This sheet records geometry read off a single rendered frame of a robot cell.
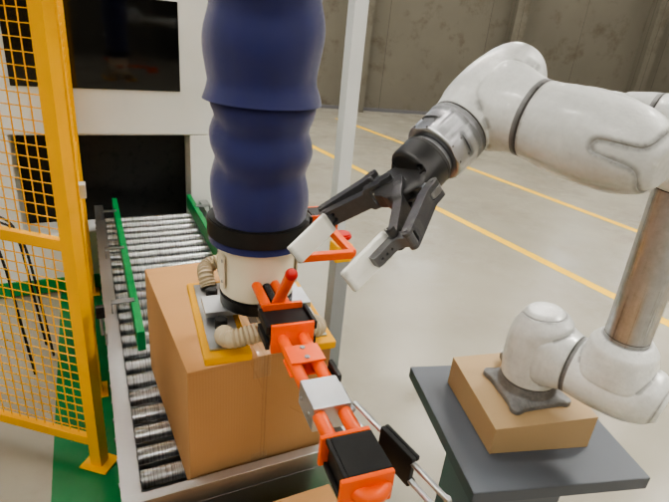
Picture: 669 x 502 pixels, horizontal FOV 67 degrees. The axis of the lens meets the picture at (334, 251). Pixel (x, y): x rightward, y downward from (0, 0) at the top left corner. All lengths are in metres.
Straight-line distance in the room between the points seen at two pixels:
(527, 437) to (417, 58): 11.66
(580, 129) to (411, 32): 12.07
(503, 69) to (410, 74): 12.03
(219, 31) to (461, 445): 1.16
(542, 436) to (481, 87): 1.07
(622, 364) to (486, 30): 12.27
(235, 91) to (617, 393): 1.08
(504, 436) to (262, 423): 0.65
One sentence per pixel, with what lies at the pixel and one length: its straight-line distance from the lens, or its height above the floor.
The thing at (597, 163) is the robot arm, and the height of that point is 1.64.
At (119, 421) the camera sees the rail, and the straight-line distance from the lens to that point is 1.76.
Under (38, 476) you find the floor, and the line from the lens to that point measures 2.52.
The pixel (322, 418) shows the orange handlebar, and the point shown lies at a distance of 0.77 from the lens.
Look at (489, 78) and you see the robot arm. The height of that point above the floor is 1.71.
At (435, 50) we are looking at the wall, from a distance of 12.89.
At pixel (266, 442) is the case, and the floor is 0.64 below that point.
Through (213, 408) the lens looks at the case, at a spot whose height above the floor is 0.82.
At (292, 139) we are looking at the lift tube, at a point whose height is 1.54.
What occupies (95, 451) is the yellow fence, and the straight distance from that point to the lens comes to 2.42.
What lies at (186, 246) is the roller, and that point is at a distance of 3.03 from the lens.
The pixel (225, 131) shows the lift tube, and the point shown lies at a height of 1.55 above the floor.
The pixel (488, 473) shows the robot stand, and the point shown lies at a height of 0.75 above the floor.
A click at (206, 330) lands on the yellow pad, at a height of 1.11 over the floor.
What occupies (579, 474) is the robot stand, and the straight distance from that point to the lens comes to 1.57.
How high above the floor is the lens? 1.75
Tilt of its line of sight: 24 degrees down
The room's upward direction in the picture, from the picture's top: 6 degrees clockwise
